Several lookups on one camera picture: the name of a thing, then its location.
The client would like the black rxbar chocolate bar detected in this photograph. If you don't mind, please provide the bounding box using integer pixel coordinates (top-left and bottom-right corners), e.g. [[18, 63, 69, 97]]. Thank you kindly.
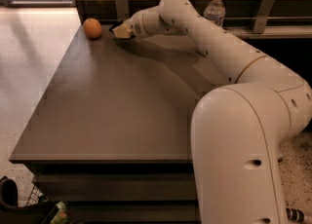
[[109, 21, 123, 33]]

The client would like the grey drawer cabinet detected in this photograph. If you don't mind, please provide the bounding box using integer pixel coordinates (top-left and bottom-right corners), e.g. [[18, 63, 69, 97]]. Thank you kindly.
[[10, 32, 226, 224]]

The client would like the orange fruit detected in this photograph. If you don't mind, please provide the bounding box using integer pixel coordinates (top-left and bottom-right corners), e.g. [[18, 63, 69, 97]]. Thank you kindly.
[[83, 19, 102, 39]]

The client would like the metal wall bracket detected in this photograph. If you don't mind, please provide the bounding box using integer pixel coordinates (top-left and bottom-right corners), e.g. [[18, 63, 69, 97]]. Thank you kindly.
[[114, 0, 130, 20], [252, 0, 275, 34]]

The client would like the right metal wall bracket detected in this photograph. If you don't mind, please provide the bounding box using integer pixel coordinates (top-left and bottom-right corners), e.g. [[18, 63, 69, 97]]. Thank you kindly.
[[252, 0, 275, 34]]

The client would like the horizontal metal wall rail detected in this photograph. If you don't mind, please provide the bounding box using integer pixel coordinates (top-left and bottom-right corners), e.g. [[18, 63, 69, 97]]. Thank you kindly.
[[224, 16, 312, 25]]

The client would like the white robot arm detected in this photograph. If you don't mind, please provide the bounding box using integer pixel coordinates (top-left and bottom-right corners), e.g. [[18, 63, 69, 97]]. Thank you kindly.
[[111, 0, 312, 224]]

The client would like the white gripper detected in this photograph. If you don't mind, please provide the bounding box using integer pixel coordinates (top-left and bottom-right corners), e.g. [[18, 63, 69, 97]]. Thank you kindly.
[[113, 13, 146, 39]]

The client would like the black white striped cable connector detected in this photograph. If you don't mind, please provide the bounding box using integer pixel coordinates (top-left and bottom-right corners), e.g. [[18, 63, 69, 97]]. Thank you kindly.
[[287, 208, 305, 223]]

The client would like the left metal wall bracket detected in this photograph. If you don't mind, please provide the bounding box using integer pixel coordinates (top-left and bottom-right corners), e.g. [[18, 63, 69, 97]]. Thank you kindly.
[[114, 0, 130, 20]]

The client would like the clear plastic water bottle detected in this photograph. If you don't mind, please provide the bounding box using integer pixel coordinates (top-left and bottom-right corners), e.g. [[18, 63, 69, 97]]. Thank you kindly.
[[203, 0, 226, 26]]

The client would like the black bin with items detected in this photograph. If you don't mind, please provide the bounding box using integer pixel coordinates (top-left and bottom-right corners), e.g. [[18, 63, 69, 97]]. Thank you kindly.
[[0, 176, 76, 224]]

